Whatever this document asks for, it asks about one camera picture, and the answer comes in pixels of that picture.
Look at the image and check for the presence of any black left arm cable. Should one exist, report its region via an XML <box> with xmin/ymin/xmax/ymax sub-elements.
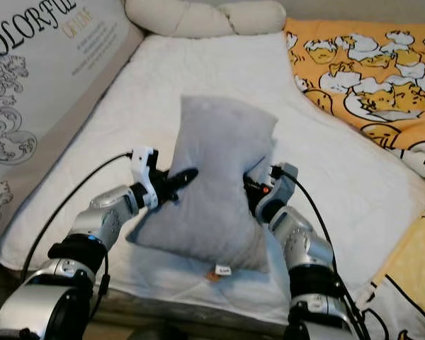
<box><xmin>20</xmin><ymin>151</ymin><xmax>135</xmax><ymax>284</ymax></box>

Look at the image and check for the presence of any cream knotted long pillow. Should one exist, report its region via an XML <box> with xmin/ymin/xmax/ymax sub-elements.
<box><xmin>124</xmin><ymin>0</ymin><xmax>288</xmax><ymax>40</ymax></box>

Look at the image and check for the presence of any plain grey pillow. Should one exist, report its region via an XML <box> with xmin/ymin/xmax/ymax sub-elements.
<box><xmin>127</xmin><ymin>94</ymin><xmax>279</xmax><ymax>274</ymax></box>

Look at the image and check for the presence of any grey floral printed headboard cushion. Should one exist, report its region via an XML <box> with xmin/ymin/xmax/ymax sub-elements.
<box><xmin>0</xmin><ymin>0</ymin><xmax>144</xmax><ymax>250</ymax></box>

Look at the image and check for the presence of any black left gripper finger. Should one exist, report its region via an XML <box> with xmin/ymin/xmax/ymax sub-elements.
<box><xmin>167</xmin><ymin>169</ymin><xmax>199</xmax><ymax>200</ymax></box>

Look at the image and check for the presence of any white quilted mattress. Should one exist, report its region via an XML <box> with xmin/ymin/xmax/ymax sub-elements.
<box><xmin>0</xmin><ymin>32</ymin><xmax>425</xmax><ymax>327</ymax></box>

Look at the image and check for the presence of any yellow duck print blanket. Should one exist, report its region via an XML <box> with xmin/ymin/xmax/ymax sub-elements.
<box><xmin>283</xmin><ymin>18</ymin><xmax>425</xmax><ymax>340</ymax></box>

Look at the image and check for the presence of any grey patterned bed base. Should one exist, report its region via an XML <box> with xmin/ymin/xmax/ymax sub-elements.
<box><xmin>0</xmin><ymin>273</ymin><xmax>295</xmax><ymax>337</ymax></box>

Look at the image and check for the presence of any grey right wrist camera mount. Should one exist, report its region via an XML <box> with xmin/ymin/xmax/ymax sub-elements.
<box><xmin>256</xmin><ymin>162</ymin><xmax>298</xmax><ymax>224</ymax></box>

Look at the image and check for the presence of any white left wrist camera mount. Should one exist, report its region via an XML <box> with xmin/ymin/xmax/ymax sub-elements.
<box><xmin>131</xmin><ymin>147</ymin><xmax>158</xmax><ymax>211</ymax></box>

